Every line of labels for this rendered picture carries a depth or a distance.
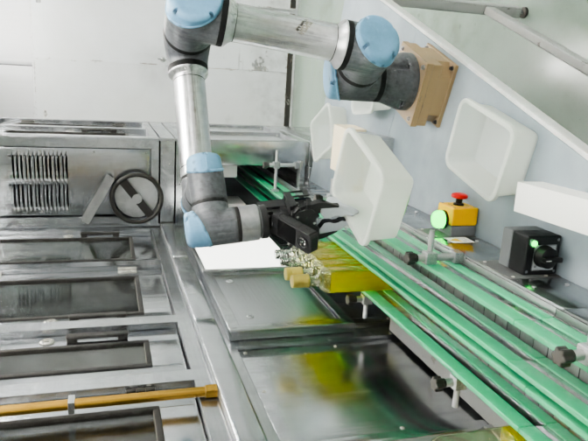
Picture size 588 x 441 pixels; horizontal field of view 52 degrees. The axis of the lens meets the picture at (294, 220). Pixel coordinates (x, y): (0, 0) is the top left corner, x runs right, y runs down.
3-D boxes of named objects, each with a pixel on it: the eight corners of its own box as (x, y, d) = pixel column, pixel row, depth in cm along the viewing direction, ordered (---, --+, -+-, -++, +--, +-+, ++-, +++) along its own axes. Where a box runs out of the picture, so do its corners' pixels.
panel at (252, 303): (269, 240, 246) (185, 242, 236) (269, 233, 245) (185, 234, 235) (354, 332, 162) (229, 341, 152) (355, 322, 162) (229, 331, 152)
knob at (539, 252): (550, 266, 120) (562, 271, 117) (531, 267, 119) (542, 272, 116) (554, 244, 119) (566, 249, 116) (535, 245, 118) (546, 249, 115)
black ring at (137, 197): (162, 220, 256) (109, 221, 250) (163, 171, 251) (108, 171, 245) (164, 224, 252) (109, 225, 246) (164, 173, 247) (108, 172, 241)
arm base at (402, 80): (400, 48, 166) (367, 45, 164) (424, 58, 153) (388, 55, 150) (390, 102, 172) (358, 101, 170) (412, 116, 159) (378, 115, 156)
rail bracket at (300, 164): (312, 190, 254) (260, 190, 247) (315, 150, 250) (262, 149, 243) (316, 192, 249) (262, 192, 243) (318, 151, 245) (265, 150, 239)
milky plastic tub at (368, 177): (383, 124, 131) (346, 122, 129) (427, 177, 114) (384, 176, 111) (364, 192, 141) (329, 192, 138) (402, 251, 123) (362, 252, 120)
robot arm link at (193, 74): (158, 35, 152) (172, 223, 141) (161, 10, 142) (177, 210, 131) (205, 37, 156) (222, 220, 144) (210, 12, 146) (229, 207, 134)
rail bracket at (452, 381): (483, 397, 125) (424, 404, 121) (487, 367, 123) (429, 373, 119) (494, 408, 121) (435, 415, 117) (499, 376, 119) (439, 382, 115)
